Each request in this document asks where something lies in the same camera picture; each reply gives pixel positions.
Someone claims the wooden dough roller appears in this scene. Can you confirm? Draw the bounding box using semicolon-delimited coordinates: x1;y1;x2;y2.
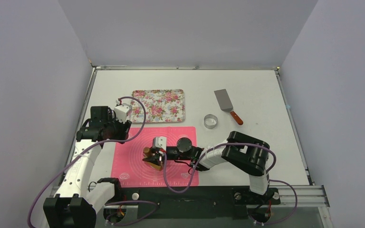
142;147;164;171

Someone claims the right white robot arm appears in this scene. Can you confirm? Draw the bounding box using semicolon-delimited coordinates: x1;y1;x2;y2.
142;131;275;203

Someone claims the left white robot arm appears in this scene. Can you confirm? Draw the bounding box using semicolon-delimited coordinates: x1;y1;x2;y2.
43;104;132;228

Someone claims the pink silicone baking mat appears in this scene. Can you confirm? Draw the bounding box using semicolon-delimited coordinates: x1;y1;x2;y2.
111;126;197;188

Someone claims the floral tray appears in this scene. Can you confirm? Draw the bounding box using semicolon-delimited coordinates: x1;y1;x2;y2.
129;89;186;124

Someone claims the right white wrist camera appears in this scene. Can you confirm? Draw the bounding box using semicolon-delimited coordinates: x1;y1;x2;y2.
152;136;167;151

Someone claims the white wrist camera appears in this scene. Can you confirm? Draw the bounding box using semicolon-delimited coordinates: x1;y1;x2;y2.
113;104;132;123
152;136;167;151

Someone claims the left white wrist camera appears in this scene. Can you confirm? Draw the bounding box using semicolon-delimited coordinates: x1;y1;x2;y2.
113;104;132;123

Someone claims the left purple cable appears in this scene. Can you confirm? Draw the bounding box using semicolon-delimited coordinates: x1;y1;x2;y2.
27;96;147;228

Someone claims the metal ring cutter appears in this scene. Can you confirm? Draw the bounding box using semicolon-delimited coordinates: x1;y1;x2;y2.
203;114;218;129

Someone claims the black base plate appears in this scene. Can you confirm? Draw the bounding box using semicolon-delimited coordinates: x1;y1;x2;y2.
113;186;281;219

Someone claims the metal spatula wooden handle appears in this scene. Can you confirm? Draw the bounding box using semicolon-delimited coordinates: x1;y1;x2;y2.
214;89;243;125

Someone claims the aluminium front rail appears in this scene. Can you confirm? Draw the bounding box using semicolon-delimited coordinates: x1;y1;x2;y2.
45;185;330;209

